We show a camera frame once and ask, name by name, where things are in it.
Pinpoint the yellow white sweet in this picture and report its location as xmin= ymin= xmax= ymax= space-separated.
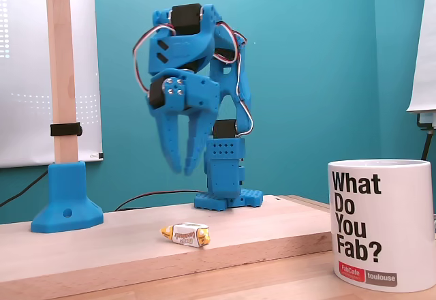
xmin=159 ymin=222 xmax=210 ymax=248

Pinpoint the white printed mug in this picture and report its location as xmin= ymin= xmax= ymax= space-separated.
xmin=327 ymin=158 xmax=433 ymax=294

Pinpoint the pale wooden board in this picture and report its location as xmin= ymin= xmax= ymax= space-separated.
xmin=0 ymin=194 xmax=333 ymax=286

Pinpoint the white projection board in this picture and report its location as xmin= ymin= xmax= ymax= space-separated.
xmin=0 ymin=0 xmax=104 ymax=170

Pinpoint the flip chart easel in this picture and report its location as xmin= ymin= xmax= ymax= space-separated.
xmin=417 ymin=111 xmax=436 ymax=161

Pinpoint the white flip chart paper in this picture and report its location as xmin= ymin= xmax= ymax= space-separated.
xmin=405 ymin=0 xmax=436 ymax=114

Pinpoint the red and black cable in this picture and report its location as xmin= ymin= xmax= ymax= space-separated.
xmin=114 ymin=190 xmax=209 ymax=212

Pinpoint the black strap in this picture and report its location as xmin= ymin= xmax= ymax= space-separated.
xmin=50 ymin=121 xmax=83 ymax=138

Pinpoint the wooden post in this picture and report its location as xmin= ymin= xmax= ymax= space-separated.
xmin=44 ymin=0 xmax=80 ymax=164

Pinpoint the blue post base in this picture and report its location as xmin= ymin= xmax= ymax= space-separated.
xmin=30 ymin=160 xmax=104 ymax=234

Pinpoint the thin black cable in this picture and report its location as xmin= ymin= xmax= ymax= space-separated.
xmin=0 ymin=169 xmax=49 ymax=209

